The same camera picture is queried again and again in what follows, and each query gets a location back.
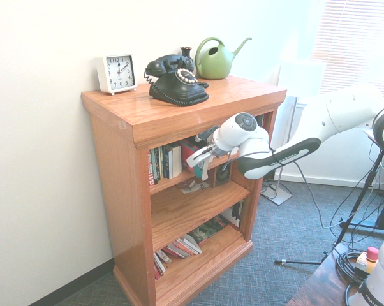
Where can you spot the white and grey book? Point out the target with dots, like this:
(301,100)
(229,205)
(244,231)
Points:
(193,243)

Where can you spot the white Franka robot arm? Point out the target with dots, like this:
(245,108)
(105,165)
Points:
(348,111)

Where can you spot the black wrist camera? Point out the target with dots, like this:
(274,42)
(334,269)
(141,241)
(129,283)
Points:
(206,134)

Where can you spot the black tripod stand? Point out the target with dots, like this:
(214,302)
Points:
(354,204)

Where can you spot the red cover book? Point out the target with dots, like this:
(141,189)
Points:
(189,147)

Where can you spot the white cover book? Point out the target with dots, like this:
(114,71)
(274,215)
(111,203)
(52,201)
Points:
(160,267)

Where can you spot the dark green cover book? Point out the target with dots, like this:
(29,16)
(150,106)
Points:
(208,231)

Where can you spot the dark spine book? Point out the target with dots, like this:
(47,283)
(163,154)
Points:
(158,164)

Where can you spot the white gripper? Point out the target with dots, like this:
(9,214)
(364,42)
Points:
(198,157)

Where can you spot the black glossy vase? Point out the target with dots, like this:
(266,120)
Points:
(185,52)

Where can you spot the book with white page edges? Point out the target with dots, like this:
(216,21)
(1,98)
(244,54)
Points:
(177,161)

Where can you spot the window blinds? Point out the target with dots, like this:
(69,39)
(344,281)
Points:
(354,38)

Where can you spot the black rotary telephone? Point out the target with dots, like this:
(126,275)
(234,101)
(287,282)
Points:
(179,89)

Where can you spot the green plastic watering can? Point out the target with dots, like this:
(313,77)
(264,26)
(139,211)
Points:
(216,63)

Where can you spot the yellow emergency stop button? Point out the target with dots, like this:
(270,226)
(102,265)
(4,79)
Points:
(365,263)

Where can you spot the dark wood table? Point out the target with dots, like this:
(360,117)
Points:
(322,280)

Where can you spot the white book with black figures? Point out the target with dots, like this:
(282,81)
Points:
(235,215)

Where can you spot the white square alarm clock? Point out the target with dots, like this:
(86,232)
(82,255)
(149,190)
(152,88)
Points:
(118,73)

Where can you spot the blue cover paperback book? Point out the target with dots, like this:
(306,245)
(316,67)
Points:
(205,172)

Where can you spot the wooden bookshelf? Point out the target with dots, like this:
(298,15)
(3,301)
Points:
(122,207)

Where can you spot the black spine book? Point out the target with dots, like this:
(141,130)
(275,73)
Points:
(167,162)

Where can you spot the red spine book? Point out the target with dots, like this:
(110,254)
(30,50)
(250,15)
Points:
(150,165)

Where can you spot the red cover paperback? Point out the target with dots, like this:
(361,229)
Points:
(179,250)

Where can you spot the loose photo prints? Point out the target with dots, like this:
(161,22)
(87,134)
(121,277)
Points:
(192,186)

